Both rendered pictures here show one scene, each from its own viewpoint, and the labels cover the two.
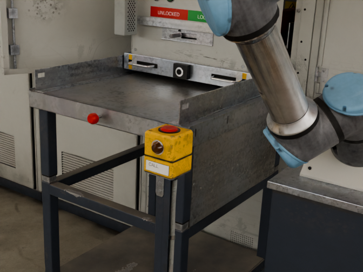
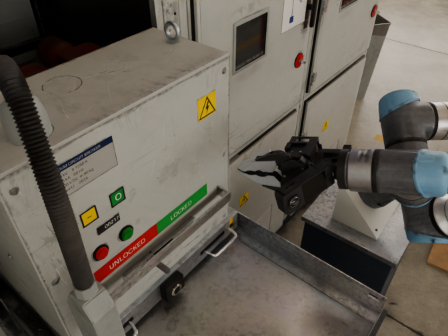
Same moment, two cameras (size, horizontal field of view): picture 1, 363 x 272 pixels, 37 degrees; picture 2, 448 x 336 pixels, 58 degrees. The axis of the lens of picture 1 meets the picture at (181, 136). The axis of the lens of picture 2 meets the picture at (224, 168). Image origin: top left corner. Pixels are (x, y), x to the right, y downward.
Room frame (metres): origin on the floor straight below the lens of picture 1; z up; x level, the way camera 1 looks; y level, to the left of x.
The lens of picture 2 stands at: (1.71, 0.55, 1.74)
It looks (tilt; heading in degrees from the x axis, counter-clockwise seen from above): 40 degrees down; 275
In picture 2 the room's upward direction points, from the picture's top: straight up
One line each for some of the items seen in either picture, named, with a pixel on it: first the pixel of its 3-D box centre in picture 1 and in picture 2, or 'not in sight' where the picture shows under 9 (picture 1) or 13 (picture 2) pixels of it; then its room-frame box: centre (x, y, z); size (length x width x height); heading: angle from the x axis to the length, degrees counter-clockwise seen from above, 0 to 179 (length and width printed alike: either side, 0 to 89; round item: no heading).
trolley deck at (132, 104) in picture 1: (168, 95); (197, 320); (1.82, 0.05, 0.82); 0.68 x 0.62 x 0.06; 146
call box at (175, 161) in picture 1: (168, 150); not in sight; (1.17, 0.03, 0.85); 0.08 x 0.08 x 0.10; 56
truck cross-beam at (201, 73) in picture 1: (187, 69); (161, 278); (1.91, -0.01, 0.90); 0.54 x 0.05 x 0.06; 56
